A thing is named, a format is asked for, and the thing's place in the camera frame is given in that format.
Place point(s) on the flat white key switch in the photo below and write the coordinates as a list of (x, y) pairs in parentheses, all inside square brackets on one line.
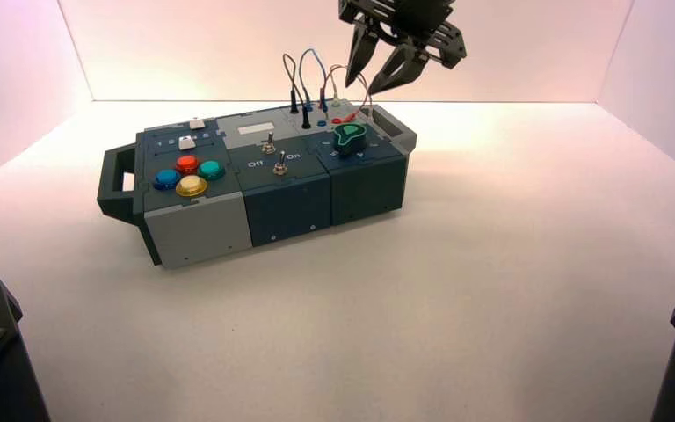
[(196, 123)]

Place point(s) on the tall white key switch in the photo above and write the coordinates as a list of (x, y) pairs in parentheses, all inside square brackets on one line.
[(185, 142)]

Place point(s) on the blue round push button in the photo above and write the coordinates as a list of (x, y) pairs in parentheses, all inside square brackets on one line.
[(167, 179)]

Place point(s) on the dark teal grey control box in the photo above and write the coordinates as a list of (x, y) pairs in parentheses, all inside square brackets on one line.
[(288, 198)]

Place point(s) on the green rotary knob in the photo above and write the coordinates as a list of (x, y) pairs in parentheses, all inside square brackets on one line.
[(349, 138)]

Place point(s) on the metal toggle switch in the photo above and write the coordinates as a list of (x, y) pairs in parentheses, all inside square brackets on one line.
[(268, 145), (280, 168)]

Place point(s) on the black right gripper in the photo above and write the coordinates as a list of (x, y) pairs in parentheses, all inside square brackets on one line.
[(413, 23)]

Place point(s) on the yellow round push button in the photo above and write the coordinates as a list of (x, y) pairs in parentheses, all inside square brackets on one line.
[(191, 186)]

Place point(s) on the red round push button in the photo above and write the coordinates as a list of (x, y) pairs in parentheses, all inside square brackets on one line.
[(186, 163)]

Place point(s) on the white rectangular display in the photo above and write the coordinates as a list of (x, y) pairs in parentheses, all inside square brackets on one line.
[(256, 128)]

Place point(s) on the green round push button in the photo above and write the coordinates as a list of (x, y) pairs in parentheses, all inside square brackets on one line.
[(211, 169)]

